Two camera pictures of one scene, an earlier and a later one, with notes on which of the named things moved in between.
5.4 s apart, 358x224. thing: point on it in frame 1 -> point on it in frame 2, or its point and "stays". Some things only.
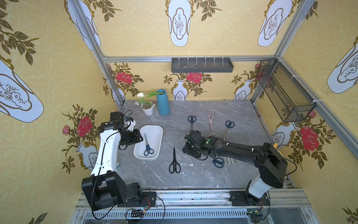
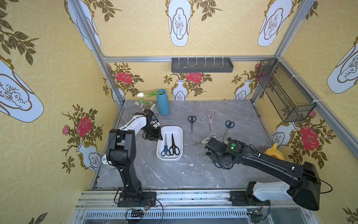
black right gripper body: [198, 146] -> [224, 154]
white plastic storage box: [154, 134] -> [170, 148]
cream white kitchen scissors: [213, 133] stays
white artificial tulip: [141, 94] stays
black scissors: [175, 166] -> [174, 149]
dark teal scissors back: [191, 119] stays
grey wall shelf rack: [202, 65] stays
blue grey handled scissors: [151, 150] -> [166, 151]
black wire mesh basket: [292, 103] stays
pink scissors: [210, 114] stays
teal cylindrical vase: [163, 106] stays
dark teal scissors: [229, 124] stays
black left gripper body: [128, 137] -> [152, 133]
